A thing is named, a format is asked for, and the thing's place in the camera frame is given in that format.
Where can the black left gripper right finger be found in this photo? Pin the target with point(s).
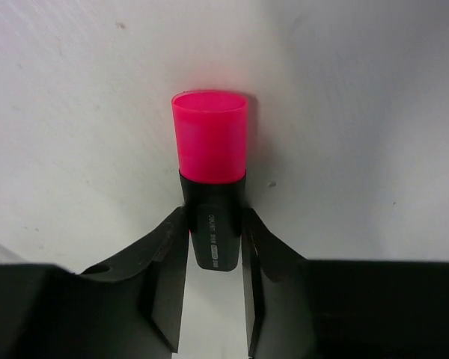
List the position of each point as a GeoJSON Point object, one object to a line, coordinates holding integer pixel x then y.
{"type": "Point", "coordinates": [301, 308]}

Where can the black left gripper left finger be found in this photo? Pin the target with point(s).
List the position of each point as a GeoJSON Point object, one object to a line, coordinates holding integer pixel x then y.
{"type": "Point", "coordinates": [127, 306]}

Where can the pink black highlighter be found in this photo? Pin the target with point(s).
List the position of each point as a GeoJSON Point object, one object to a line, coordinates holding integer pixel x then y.
{"type": "Point", "coordinates": [211, 135]}

